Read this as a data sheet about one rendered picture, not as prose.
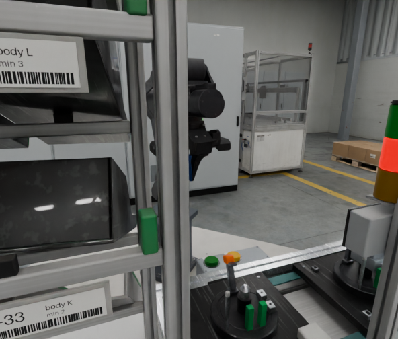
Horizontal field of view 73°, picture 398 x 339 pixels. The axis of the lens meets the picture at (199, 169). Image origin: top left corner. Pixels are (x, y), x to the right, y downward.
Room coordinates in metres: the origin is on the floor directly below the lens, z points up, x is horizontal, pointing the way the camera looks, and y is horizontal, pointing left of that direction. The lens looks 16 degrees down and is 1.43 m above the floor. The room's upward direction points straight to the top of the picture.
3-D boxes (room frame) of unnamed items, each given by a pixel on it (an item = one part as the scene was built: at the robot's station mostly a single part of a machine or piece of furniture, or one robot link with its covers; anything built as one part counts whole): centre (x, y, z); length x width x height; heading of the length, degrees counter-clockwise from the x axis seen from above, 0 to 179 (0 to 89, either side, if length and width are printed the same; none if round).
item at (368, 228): (0.41, -0.31, 1.29); 0.12 x 0.05 x 0.25; 110
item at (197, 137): (0.58, 0.00, 1.33); 0.07 x 0.07 x 0.06; 21
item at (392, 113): (0.41, -0.31, 1.38); 0.05 x 0.05 x 0.05
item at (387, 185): (0.41, -0.31, 1.28); 0.05 x 0.05 x 0.05
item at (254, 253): (0.69, -0.10, 0.93); 0.21 x 0.07 x 0.06; 110
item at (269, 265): (0.69, -0.30, 0.91); 0.89 x 0.06 x 0.11; 110
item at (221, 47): (3.90, -0.13, 1.12); 0.80 x 0.54 x 2.25; 111
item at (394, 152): (0.41, -0.31, 1.33); 0.05 x 0.05 x 0.05
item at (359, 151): (5.38, -3.53, 0.20); 1.20 x 0.80 x 0.41; 21
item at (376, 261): (0.56, -0.42, 1.06); 0.08 x 0.04 x 0.07; 20
